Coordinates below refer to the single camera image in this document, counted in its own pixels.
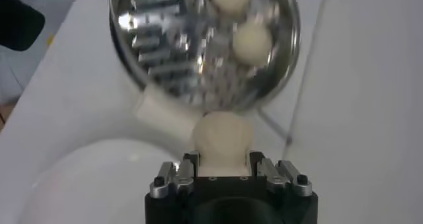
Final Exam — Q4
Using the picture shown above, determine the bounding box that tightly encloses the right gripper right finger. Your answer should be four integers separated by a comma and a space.
247, 150, 313, 198

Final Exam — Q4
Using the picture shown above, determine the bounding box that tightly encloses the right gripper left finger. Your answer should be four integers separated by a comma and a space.
149, 150, 201, 200

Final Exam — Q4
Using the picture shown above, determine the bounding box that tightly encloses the stainless steel steamer basket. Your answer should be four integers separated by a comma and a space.
108, 0, 301, 112

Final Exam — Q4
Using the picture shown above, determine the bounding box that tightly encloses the white round plate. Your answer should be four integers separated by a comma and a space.
18, 138, 186, 224

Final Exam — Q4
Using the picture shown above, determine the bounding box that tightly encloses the black robot torso cover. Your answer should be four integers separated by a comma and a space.
0, 0, 46, 52

